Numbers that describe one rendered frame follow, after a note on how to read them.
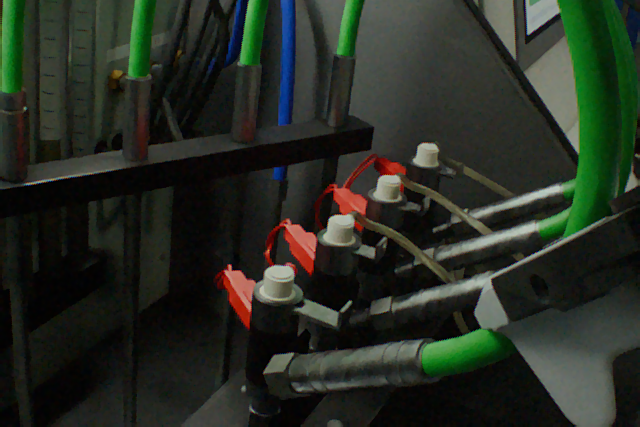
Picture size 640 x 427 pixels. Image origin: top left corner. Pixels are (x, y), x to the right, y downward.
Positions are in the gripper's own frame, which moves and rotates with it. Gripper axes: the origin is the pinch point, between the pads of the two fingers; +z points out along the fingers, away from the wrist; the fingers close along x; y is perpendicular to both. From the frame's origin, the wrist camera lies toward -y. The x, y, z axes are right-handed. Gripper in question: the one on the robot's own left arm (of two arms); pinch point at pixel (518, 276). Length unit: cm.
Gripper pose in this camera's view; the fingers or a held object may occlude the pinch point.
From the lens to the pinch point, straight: 32.1
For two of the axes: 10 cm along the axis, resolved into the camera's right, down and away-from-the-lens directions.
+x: 8.3, -3.4, 4.4
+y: 4.5, 8.8, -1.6
